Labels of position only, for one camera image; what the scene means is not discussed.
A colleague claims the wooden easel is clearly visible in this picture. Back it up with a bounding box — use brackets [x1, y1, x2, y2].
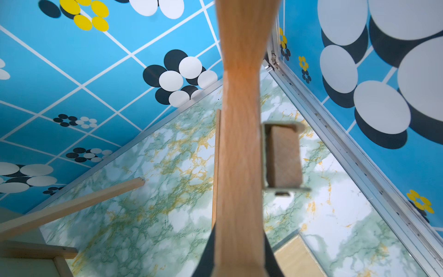
[212, 1, 280, 277]
[1, 177, 145, 277]

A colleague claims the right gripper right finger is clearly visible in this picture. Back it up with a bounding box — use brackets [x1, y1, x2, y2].
[264, 234, 284, 277]

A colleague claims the plywood board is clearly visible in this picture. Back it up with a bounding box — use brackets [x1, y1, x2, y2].
[275, 235, 326, 277]

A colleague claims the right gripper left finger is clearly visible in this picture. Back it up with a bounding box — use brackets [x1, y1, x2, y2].
[192, 226, 216, 277]

